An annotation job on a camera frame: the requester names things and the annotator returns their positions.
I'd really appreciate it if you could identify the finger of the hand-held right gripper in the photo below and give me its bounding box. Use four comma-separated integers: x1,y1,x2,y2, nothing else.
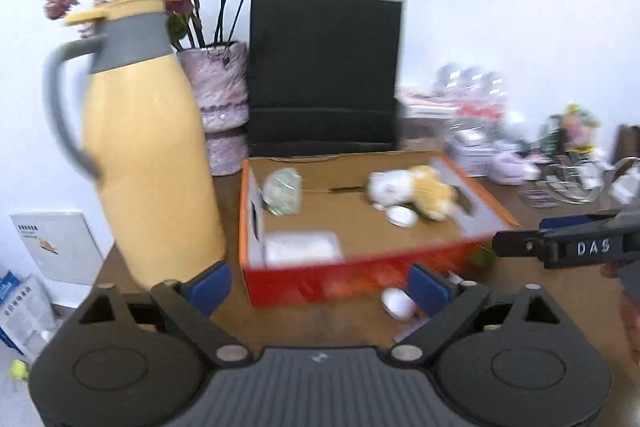
540,214,621,232
492,229,558,260

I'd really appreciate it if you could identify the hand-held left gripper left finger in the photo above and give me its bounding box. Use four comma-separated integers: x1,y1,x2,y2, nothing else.
77,260,254,368

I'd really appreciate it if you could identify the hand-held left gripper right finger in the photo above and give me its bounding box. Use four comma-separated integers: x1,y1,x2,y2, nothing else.
389,263,564,368

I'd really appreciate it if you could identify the orange cardboard box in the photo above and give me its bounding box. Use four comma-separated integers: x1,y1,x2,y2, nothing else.
238,150,521,308

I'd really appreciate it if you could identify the person's right hand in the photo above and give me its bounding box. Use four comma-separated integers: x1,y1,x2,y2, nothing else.
601,263,640,355

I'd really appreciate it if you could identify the white lidded container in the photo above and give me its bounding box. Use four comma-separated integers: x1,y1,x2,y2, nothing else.
445,132,501,178

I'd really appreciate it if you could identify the colourful flower ornament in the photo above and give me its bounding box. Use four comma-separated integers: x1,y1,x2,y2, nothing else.
552,104,603,155

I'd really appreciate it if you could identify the white and yellow plush toy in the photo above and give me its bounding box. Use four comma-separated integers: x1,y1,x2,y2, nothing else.
366,165,458,223

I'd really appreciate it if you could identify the crumpled clear plastic bag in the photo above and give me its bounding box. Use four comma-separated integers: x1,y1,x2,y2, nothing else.
261,168,303,215

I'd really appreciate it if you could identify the yellow thermos jug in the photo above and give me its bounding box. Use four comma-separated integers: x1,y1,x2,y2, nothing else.
42,0,228,293

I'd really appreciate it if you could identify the clear water bottle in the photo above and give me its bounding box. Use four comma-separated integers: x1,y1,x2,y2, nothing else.
482,69,512,122
434,64,463,122
460,66,485,122

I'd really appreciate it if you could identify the white flat box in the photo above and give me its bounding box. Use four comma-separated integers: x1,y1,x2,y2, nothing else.
397,93,458,118

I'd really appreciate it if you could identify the blue and white carton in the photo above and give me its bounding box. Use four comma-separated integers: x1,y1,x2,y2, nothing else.
0,269,56,355

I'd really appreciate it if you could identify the pink marbled vase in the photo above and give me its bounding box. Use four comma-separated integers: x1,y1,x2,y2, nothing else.
176,41,251,176

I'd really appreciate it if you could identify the black paper bag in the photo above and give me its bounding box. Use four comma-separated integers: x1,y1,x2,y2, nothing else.
247,0,407,158

